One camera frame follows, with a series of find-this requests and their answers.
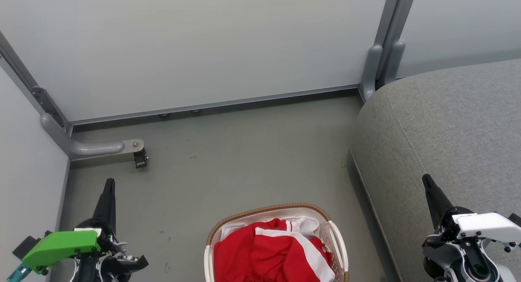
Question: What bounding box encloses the grey tubular partition foot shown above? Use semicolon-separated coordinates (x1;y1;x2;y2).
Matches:
40;113;145;161

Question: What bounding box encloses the grey partition bottom rail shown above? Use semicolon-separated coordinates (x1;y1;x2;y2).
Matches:
67;84;362;126

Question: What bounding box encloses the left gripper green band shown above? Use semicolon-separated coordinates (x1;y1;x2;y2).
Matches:
7;178;149;282

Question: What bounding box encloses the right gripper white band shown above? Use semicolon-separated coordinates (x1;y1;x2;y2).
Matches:
422;174;521;259

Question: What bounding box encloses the red top white striped trim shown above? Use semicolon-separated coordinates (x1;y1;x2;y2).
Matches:
213;227;261;282

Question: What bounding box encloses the grey fabric sofa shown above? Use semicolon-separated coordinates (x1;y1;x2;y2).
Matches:
351;58;521;282

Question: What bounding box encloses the black caster wheel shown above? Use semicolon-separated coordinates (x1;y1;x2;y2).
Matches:
133;149;149;169

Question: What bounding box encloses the white laundry basket brown rim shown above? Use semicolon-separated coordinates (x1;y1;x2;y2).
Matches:
204;203;350;282

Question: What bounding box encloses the red shorts number 23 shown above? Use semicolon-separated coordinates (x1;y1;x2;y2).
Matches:
252;218;337;282

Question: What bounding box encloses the grey partition post with hinge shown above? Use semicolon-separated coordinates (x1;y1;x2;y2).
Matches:
0;30;74;136

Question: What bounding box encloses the grey partition post with brackets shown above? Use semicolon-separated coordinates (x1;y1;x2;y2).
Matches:
360;0;418;103

